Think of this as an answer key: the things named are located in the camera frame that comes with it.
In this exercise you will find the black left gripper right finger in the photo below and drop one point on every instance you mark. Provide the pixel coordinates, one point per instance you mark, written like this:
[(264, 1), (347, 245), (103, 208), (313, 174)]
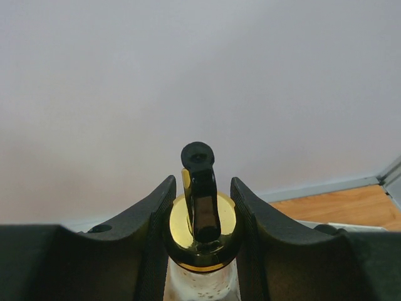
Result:
[(281, 259)]

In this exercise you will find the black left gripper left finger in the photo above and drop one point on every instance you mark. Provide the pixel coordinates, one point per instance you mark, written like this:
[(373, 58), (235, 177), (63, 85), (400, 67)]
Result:
[(123, 258)]

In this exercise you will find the tall bottle with dark sauce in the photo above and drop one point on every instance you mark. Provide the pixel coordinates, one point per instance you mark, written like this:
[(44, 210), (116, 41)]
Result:
[(202, 234)]

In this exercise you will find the white divided organizer tray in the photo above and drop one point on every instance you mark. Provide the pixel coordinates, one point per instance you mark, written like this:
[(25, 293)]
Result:
[(332, 228)]

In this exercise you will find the aluminium frame post right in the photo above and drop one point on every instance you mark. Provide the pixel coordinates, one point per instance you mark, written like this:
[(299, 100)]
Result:
[(390, 181)]

